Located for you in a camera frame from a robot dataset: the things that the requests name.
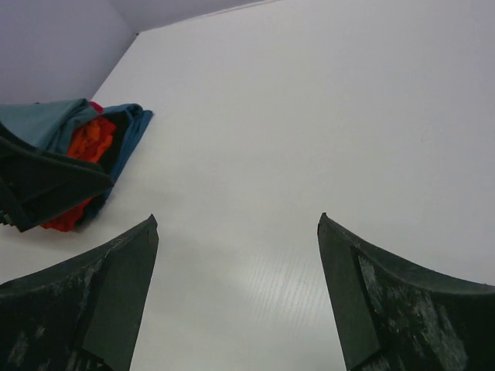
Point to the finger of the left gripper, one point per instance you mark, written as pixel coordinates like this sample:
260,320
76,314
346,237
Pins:
37,186

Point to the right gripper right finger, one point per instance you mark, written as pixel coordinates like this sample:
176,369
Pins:
392,314

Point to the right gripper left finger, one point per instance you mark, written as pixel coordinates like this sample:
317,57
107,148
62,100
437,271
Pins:
83,313

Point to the grey-blue t shirt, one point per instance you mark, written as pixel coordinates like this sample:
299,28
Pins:
47,126

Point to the folded orange t shirt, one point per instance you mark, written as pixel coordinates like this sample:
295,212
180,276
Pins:
88,143

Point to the folded magenta t shirt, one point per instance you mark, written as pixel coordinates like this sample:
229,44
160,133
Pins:
98,108

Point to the folded black t shirt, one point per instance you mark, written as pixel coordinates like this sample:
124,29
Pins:
121,122

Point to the folded blue t shirt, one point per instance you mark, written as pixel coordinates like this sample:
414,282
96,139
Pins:
139,119

